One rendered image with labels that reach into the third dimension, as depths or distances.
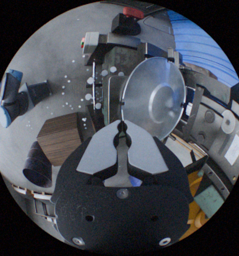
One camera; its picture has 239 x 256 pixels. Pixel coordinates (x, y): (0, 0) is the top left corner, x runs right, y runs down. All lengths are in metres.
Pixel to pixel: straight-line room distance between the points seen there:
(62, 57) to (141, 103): 0.92
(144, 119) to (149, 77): 0.12
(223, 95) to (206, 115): 0.32
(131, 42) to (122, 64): 0.12
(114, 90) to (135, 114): 0.08
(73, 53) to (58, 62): 0.17
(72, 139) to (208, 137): 0.78
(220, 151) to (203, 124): 0.10
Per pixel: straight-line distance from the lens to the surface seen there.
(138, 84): 0.22
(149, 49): 0.36
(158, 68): 0.26
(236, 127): 0.28
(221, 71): 1.57
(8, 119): 0.48
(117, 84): 0.20
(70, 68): 0.98
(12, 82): 0.44
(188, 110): 0.36
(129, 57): 0.37
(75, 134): 0.73
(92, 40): 0.37
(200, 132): 0.26
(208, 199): 0.34
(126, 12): 0.33
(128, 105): 0.21
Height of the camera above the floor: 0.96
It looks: 51 degrees down
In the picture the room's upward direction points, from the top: 140 degrees clockwise
